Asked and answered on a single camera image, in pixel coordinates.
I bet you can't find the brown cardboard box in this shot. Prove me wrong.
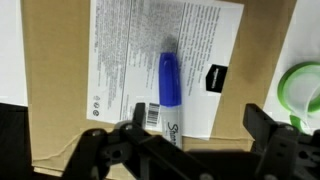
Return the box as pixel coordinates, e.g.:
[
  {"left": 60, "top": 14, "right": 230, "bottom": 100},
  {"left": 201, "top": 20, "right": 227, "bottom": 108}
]
[{"left": 21, "top": 0, "right": 297, "bottom": 177}]

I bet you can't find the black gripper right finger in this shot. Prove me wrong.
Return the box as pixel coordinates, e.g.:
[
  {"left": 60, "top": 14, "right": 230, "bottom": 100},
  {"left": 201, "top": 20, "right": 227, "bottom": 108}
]
[{"left": 243, "top": 103, "right": 320, "bottom": 180}]

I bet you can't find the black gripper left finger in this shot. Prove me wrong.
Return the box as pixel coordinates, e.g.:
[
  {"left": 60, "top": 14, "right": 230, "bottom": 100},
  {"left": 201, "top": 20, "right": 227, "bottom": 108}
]
[{"left": 61, "top": 103, "right": 214, "bottom": 180}]

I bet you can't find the white paper label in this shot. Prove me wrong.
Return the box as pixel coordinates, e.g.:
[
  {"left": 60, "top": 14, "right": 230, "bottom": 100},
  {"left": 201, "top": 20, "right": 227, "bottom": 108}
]
[{"left": 86, "top": 0, "right": 244, "bottom": 139}]

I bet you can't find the blue capped marker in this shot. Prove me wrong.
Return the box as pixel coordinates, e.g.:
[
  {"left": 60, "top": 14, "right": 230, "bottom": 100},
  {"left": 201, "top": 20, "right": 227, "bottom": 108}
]
[{"left": 159, "top": 52, "right": 182, "bottom": 148}]

